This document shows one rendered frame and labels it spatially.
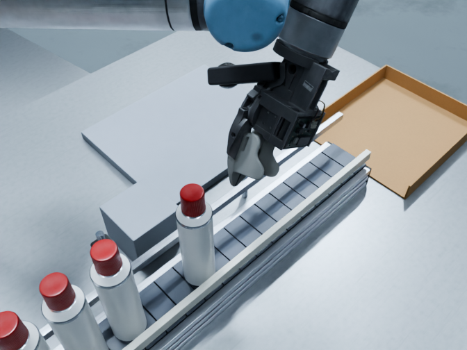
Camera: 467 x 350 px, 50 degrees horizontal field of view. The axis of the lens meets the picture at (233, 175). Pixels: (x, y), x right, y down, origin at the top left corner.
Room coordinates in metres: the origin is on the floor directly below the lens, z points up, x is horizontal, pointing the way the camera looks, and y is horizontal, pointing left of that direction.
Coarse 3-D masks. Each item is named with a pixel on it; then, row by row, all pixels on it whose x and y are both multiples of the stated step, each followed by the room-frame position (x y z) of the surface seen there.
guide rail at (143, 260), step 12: (336, 120) 0.71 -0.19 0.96; (324, 132) 0.68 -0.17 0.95; (288, 156) 0.61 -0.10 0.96; (252, 180) 0.55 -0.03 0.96; (228, 192) 0.53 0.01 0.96; (240, 192) 0.53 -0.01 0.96; (216, 204) 0.50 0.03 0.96; (228, 204) 0.51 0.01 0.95; (168, 240) 0.43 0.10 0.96; (156, 252) 0.41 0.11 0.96; (132, 264) 0.39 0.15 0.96; (144, 264) 0.39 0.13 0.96; (96, 300) 0.34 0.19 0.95; (48, 324) 0.30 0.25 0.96; (48, 336) 0.28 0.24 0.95
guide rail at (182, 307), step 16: (352, 160) 0.64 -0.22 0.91; (336, 176) 0.60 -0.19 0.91; (320, 192) 0.57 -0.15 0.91; (304, 208) 0.53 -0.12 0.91; (288, 224) 0.51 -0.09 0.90; (256, 240) 0.46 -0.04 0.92; (240, 256) 0.43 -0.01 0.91; (224, 272) 0.40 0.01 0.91; (208, 288) 0.38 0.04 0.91; (192, 304) 0.36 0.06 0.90; (160, 320) 0.33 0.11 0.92; (176, 320) 0.33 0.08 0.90; (144, 336) 0.30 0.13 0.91
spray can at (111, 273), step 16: (112, 240) 0.35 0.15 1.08; (96, 256) 0.32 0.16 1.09; (112, 256) 0.32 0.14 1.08; (96, 272) 0.32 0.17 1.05; (112, 272) 0.32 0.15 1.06; (128, 272) 0.33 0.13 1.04; (96, 288) 0.31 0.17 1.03; (112, 288) 0.31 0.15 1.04; (128, 288) 0.32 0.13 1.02; (112, 304) 0.31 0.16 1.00; (128, 304) 0.31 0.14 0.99; (112, 320) 0.31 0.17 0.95; (128, 320) 0.31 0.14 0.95; (144, 320) 0.33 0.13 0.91; (128, 336) 0.31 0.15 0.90
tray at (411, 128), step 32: (352, 96) 0.92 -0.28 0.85; (384, 96) 0.94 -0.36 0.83; (416, 96) 0.94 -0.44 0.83; (448, 96) 0.89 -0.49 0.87; (352, 128) 0.82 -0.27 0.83; (384, 128) 0.82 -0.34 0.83; (416, 128) 0.82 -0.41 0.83; (448, 128) 0.82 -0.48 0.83; (384, 160) 0.72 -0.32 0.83; (416, 160) 0.72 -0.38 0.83
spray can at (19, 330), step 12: (0, 312) 0.25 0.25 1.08; (12, 312) 0.25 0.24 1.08; (0, 324) 0.24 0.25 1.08; (12, 324) 0.24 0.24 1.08; (24, 324) 0.26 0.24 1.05; (0, 336) 0.23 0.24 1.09; (12, 336) 0.23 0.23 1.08; (24, 336) 0.24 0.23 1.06; (36, 336) 0.24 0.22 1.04; (0, 348) 0.22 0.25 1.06; (12, 348) 0.22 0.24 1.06; (24, 348) 0.23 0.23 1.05; (36, 348) 0.23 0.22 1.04; (48, 348) 0.25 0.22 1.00
